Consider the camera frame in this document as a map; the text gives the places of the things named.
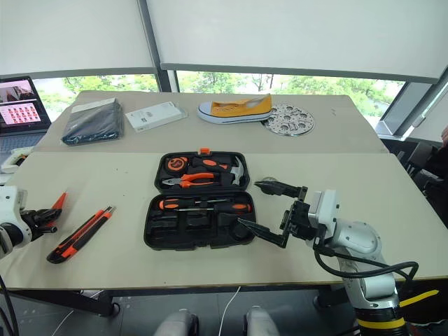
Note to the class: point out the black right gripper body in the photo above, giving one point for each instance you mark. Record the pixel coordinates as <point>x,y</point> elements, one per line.
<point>300,220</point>

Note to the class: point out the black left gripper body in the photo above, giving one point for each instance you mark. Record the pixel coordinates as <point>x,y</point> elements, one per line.
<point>33,224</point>

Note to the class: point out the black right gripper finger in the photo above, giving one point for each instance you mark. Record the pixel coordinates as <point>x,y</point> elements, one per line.
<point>276,188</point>
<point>262,231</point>

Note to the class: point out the small orange pointed tool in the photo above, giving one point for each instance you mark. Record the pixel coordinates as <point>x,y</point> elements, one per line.
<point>60,202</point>

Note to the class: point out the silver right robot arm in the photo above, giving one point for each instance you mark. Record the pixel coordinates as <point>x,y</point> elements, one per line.
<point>360,241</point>

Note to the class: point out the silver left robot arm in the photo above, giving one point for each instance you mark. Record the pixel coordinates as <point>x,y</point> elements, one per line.
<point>6,241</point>

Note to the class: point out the black plastic tool case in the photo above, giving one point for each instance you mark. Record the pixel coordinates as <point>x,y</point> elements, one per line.
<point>199,224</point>

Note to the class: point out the small round silver object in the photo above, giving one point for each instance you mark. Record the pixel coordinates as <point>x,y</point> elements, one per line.
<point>271,179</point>

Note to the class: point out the orange black utility knife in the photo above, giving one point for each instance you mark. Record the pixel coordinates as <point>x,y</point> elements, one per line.
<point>82,234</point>

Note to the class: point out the white handheld device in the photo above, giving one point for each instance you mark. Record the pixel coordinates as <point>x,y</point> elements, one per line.
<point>14,159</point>

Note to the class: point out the claw hammer orange grip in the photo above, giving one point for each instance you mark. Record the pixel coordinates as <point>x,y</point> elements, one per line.
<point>213,164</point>

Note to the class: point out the beige back table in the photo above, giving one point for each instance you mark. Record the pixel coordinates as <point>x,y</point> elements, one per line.
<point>227,140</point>

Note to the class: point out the round perforated metal plate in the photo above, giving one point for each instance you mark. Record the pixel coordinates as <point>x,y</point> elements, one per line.
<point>292,120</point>

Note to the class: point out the black table leg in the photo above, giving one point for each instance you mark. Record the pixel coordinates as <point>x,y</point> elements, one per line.
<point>70,301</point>

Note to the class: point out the yellow canvas shoe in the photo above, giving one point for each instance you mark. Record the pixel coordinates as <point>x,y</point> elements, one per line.
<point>234,110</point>

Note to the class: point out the grey rounded robot leg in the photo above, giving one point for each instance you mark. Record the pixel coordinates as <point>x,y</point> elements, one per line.
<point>260,322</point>
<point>178,323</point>

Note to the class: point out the black folded cloth package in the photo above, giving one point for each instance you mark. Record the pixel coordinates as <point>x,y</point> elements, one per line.
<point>94,122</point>

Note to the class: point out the orange black tape measure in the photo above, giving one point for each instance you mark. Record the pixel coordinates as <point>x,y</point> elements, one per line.
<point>176,164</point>

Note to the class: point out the open laptop computer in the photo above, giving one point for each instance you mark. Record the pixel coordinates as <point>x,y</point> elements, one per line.
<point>21,108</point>

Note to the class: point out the black chair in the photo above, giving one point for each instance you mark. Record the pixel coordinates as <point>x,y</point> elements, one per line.
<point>425,164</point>

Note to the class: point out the white flat box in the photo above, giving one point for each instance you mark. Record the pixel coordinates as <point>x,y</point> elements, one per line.
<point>154,115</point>

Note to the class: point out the white roller blind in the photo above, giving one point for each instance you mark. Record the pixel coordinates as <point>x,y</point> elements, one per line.
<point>297,35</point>
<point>70,35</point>

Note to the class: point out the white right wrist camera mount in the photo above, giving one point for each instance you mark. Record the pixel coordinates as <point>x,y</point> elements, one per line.
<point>325,210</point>

